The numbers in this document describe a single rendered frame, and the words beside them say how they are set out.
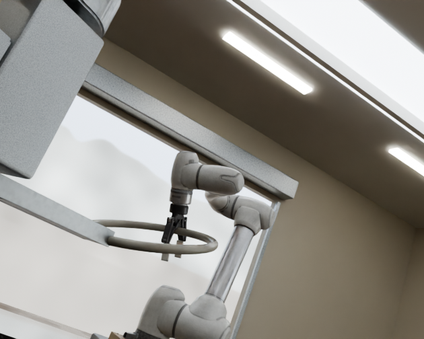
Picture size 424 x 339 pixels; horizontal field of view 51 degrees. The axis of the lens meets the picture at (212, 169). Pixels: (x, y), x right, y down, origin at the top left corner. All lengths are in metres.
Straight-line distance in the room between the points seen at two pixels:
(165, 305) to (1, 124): 1.19
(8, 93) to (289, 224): 6.44
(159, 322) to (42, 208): 0.95
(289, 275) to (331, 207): 1.42
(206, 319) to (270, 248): 5.16
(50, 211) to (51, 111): 0.27
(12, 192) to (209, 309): 1.08
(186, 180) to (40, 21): 0.84
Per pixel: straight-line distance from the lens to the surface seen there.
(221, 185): 1.67
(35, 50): 1.14
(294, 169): 7.43
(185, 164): 1.73
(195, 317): 1.97
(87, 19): 1.29
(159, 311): 2.02
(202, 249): 1.42
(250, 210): 2.17
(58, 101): 1.17
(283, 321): 7.30
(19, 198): 1.19
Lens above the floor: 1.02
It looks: 18 degrees up
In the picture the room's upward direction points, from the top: 22 degrees clockwise
